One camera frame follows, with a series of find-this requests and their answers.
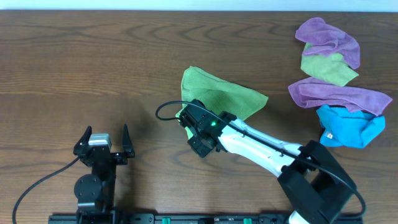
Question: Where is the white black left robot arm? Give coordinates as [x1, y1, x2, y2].
[73, 125, 135, 214]

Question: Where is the blue cloth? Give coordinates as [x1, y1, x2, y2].
[317, 105, 386, 149]

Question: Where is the light green microfiber cloth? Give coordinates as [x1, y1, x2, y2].
[181, 66, 268, 120]

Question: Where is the purple cloth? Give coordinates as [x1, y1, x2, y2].
[288, 78, 392, 116]
[295, 17, 360, 69]

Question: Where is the olive green cloth in pile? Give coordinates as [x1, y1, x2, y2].
[300, 53, 359, 86]

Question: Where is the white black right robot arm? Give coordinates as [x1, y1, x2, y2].
[178, 100, 356, 223]

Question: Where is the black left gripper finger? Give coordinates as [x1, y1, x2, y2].
[74, 126, 92, 152]
[122, 124, 134, 154]

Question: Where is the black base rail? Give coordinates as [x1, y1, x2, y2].
[48, 212, 363, 224]

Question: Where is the lower purple cloth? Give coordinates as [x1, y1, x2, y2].
[288, 78, 392, 116]

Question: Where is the upper purple cloth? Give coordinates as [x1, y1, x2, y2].
[295, 17, 360, 69]

